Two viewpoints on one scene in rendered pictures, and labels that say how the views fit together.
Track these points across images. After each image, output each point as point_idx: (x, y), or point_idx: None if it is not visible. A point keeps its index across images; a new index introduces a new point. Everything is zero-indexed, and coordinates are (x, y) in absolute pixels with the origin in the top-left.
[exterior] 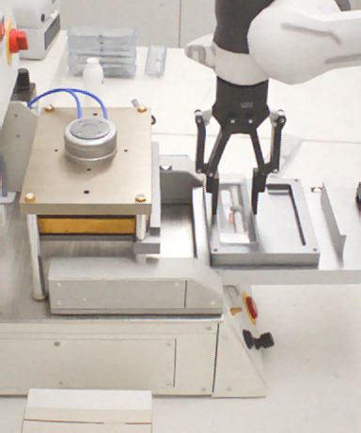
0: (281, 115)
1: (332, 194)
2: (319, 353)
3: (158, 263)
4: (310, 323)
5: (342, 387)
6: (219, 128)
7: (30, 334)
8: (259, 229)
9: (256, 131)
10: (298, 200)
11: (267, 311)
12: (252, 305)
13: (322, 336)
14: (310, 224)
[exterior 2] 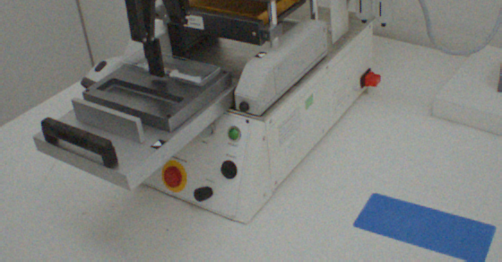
0: None
1: (116, 113)
2: (109, 216)
3: (159, 29)
4: (139, 228)
5: (73, 211)
6: None
7: None
8: (138, 75)
9: None
10: (142, 105)
11: (178, 210)
12: (167, 169)
13: (120, 227)
14: (110, 100)
